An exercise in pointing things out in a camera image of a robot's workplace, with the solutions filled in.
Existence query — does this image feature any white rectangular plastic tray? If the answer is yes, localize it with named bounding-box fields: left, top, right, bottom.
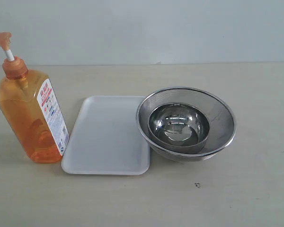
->
left=61, top=96, right=151, bottom=175

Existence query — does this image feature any small stainless steel bowl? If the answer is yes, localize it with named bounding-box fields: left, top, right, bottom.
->
left=148, top=103, right=210, bottom=154

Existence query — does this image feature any orange pump soap bottle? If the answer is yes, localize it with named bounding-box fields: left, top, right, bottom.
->
left=0, top=32, right=69, bottom=163

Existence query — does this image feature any steel mesh strainer bowl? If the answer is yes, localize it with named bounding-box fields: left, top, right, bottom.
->
left=136, top=87, right=237, bottom=161

